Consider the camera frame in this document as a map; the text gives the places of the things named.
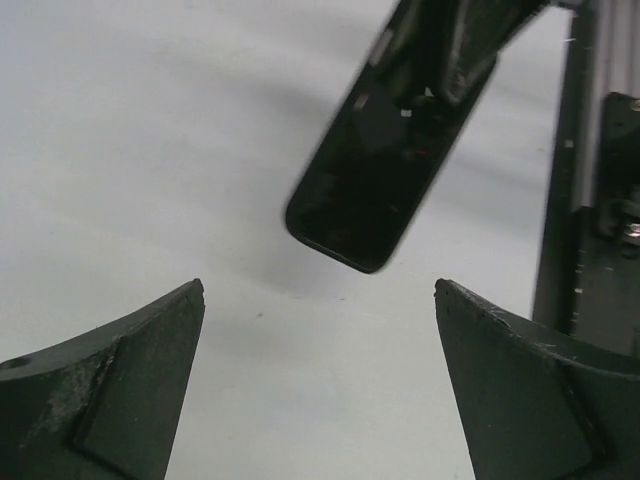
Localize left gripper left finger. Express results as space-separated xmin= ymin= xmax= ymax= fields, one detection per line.
xmin=1 ymin=279 xmax=205 ymax=479

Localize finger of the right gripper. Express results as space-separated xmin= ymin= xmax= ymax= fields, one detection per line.
xmin=438 ymin=0 xmax=549 ymax=105

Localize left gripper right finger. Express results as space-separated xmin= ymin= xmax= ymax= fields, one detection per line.
xmin=435 ymin=279 xmax=639 ymax=480

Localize phone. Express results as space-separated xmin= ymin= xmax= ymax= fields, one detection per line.
xmin=285 ymin=1 xmax=496 ymax=274

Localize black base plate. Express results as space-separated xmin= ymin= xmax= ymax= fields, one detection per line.
xmin=532 ymin=1 xmax=639 ymax=358

